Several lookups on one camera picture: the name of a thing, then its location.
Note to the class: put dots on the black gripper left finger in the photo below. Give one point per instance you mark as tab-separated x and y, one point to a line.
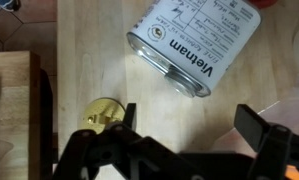
102	156

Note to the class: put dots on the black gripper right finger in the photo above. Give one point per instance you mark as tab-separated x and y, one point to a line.
275	146

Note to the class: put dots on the white rectangular tin can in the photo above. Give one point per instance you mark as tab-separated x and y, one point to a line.
195	40

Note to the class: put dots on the round brass lid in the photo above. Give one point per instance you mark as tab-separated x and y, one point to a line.
99	111

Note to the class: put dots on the wooden bench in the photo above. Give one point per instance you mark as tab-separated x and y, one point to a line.
12	116

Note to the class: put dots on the blue white object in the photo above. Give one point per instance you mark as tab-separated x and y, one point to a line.
5	3

